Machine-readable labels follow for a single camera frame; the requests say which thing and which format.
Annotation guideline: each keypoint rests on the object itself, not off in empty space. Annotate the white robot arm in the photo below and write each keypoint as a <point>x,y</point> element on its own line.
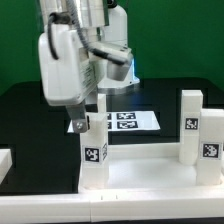
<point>87,17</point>

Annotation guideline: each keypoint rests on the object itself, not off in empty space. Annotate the white front rail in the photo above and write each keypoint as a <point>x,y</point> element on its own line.
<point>113,206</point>

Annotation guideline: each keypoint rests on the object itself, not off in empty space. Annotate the white desk tabletop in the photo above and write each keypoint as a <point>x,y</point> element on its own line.
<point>146,167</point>

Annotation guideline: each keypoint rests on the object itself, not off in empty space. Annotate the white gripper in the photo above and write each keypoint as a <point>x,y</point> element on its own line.
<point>70,79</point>

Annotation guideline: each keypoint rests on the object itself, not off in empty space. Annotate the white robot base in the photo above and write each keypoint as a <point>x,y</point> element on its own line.
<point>117,33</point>

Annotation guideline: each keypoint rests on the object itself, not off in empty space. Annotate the white block left edge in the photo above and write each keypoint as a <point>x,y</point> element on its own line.
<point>5,163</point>

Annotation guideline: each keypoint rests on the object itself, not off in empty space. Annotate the white marker sheet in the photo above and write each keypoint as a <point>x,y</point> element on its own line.
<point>132,121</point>

